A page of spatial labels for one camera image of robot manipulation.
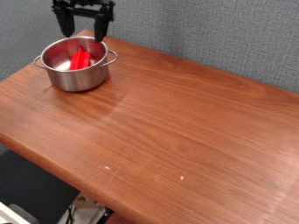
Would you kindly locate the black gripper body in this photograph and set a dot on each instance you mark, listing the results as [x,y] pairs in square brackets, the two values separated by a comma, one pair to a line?
[82,8]

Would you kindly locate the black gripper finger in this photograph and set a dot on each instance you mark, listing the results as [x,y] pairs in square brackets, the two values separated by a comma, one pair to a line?
[65,21]
[100,26]

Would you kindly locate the red block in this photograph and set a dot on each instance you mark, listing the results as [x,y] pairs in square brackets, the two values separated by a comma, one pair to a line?
[78,59]

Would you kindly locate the stainless steel pot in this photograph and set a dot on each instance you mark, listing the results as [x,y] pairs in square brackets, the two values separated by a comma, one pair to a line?
[54,61]

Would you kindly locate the white object at corner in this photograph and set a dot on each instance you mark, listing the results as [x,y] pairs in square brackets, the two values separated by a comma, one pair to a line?
[12,215]

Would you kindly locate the white table leg frame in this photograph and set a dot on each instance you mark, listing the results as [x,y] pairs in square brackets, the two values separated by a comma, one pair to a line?
[85,211]

